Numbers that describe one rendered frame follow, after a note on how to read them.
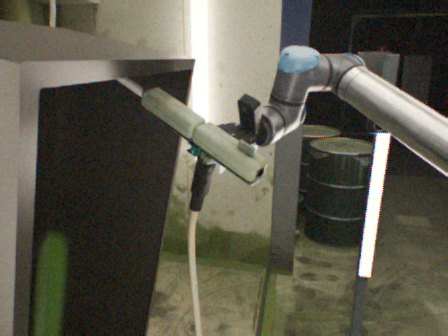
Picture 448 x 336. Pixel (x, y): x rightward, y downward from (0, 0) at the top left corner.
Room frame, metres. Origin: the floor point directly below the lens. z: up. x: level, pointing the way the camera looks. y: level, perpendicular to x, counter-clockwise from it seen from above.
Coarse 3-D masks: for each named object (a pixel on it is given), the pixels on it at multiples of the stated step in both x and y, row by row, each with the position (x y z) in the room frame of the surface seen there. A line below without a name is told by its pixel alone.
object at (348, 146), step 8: (312, 144) 3.13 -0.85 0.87; (320, 144) 3.16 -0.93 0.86; (328, 144) 3.15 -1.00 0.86; (336, 144) 3.15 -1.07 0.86; (344, 144) 3.16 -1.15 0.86; (352, 144) 3.15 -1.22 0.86; (360, 144) 3.15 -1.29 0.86; (368, 144) 3.12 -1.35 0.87; (352, 152) 2.87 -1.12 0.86; (360, 152) 2.87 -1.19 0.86
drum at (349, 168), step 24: (312, 168) 2.98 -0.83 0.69; (336, 168) 2.79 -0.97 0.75; (360, 168) 2.77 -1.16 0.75; (312, 192) 2.95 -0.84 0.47; (336, 192) 2.78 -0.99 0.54; (360, 192) 2.78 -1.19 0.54; (312, 216) 2.92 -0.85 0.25; (336, 216) 2.78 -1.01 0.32; (360, 216) 2.79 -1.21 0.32; (312, 240) 2.90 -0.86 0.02; (336, 240) 2.77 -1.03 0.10
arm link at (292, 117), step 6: (270, 102) 0.90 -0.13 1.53; (276, 102) 0.88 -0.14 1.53; (276, 108) 0.87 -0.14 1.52; (282, 108) 0.87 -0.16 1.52; (288, 108) 0.87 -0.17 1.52; (294, 108) 0.87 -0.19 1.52; (300, 108) 0.88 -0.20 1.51; (282, 114) 0.86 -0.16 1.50; (288, 114) 0.87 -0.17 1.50; (294, 114) 0.88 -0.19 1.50; (300, 114) 0.90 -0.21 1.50; (282, 120) 0.85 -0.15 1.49; (288, 120) 0.87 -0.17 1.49; (294, 120) 0.89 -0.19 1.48; (300, 120) 0.92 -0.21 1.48; (288, 126) 0.87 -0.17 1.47; (294, 126) 0.90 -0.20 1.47
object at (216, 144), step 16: (128, 80) 0.80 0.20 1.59; (144, 96) 0.75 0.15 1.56; (160, 96) 0.75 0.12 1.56; (160, 112) 0.73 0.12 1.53; (176, 112) 0.70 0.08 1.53; (192, 112) 0.71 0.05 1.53; (176, 128) 0.70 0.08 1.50; (192, 128) 0.68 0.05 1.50; (208, 128) 0.67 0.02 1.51; (208, 144) 0.65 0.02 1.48; (224, 144) 0.63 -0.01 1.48; (240, 144) 0.62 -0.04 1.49; (208, 160) 0.66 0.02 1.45; (224, 160) 0.63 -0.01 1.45; (240, 160) 0.61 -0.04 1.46; (256, 160) 0.61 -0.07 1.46; (208, 176) 0.69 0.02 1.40; (240, 176) 0.62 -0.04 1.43; (256, 176) 0.60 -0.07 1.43; (192, 192) 0.72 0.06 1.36; (192, 208) 0.73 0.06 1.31
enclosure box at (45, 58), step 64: (0, 64) 0.31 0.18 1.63; (64, 64) 0.37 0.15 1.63; (128, 64) 0.52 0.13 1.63; (192, 64) 0.88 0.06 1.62; (0, 128) 0.32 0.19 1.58; (64, 128) 0.97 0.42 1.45; (128, 128) 0.93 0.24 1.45; (0, 192) 0.32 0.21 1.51; (64, 192) 0.97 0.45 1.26; (128, 192) 0.93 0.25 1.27; (0, 256) 0.32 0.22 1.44; (64, 256) 0.98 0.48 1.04; (128, 256) 0.94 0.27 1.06; (0, 320) 0.32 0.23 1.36; (64, 320) 0.98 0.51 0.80; (128, 320) 0.94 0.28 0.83
